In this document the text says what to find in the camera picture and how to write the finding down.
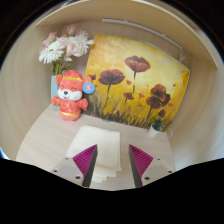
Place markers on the white light bar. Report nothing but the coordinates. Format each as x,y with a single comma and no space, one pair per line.
143,30

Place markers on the small potted plant white pot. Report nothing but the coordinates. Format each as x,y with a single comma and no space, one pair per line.
154,130

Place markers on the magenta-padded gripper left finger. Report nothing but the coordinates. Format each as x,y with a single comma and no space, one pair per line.
68,170

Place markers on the pink and white flower bouquet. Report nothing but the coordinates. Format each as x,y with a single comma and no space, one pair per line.
66,48

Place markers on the cream towel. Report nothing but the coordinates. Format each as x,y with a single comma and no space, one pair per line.
103,143

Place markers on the teal vase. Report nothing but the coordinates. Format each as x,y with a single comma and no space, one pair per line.
54,90

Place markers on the yellow poppy painting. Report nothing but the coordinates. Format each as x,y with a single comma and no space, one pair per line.
133,90

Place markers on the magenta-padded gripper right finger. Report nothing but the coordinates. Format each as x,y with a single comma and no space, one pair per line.
155,169

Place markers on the red plush mouse toy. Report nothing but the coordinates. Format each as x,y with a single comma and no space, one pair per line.
70,103

